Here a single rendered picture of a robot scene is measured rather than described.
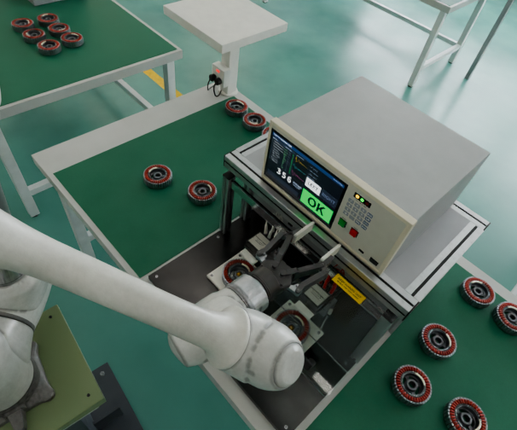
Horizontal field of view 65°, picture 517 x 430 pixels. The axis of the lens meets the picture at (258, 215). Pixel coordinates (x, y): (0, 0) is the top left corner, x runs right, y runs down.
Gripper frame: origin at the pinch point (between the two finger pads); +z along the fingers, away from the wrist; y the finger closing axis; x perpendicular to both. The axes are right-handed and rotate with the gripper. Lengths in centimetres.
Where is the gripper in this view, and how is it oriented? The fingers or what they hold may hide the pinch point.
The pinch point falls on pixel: (318, 241)
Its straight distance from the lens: 98.0
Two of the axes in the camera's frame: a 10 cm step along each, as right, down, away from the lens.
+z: 7.3, -4.7, 5.0
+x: 1.1, -6.3, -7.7
